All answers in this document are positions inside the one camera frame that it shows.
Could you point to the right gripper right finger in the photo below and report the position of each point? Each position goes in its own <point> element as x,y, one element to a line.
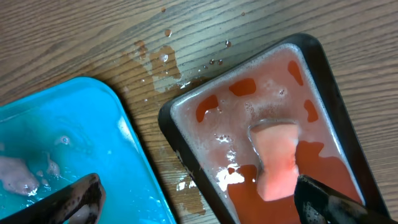
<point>318,203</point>

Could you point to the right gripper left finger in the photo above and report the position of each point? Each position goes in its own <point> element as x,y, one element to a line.
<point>79,202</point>

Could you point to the green and pink sponge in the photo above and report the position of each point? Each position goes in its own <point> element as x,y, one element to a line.
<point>276,143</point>

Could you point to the teal plastic tray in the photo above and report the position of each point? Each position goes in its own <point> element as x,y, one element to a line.
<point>74,129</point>

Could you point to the black tray with red water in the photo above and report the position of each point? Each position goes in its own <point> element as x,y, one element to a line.
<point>291,81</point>

